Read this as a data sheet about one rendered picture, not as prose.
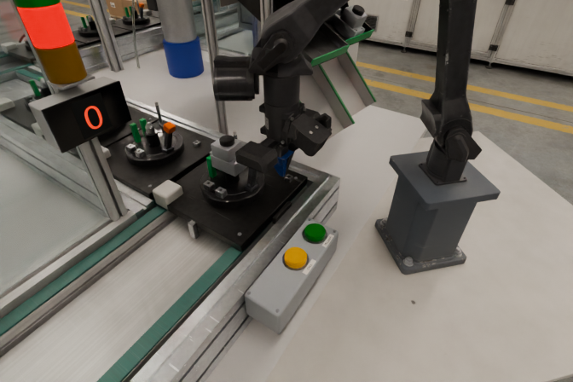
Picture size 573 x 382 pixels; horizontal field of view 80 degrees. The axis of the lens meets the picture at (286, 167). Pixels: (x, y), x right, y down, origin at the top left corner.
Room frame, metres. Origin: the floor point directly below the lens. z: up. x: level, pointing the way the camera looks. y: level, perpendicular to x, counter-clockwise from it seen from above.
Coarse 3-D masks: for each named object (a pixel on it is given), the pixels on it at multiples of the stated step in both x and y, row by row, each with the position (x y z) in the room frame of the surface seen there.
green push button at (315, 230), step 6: (306, 228) 0.45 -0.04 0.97; (312, 228) 0.45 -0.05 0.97; (318, 228) 0.45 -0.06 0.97; (324, 228) 0.45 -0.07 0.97; (306, 234) 0.43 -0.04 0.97; (312, 234) 0.43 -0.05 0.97; (318, 234) 0.43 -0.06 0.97; (324, 234) 0.43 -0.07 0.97; (312, 240) 0.42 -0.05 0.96; (318, 240) 0.42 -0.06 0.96
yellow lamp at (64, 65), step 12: (36, 48) 0.46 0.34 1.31; (60, 48) 0.46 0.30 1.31; (72, 48) 0.47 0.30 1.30; (48, 60) 0.45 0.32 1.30; (60, 60) 0.46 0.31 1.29; (72, 60) 0.47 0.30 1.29; (48, 72) 0.46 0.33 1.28; (60, 72) 0.45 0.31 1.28; (72, 72) 0.46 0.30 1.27; (84, 72) 0.48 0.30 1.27
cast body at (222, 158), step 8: (224, 136) 0.58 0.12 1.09; (232, 136) 0.58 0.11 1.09; (216, 144) 0.57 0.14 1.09; (224, 144) 0.56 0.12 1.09; (232, 144) 0.56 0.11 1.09; (240, 144) 0.58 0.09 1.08; (216, 152) 0.56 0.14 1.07; (224, 152) 0.55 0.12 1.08; (232, 152) 0.55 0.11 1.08; (216, 160) 0.56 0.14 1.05; (224, 160) 0.55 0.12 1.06; (232, 160) 0.55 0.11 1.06; (216, 168) 0.56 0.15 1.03; (224, 168) 0.55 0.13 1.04; (232, 168) 0.54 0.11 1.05; (240, 168) 0.55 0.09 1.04
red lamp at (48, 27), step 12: (24, 12) 0.45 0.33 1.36; (36, 12) 0.45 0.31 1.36; (48, 12) 0.46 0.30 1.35; (60, 12) 0.47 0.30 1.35; (24, 24) 0.46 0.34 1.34; (36, 24) 0.45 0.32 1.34; (48, 24) 0.46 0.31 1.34; (60, 24) 0.47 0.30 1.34; (36, 36) 0.45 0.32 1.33; (48, 36) 0.45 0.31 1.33; (60, 36) 0.46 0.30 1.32; (72, 36) 0.49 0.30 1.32; (48, 48) 0.45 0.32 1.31
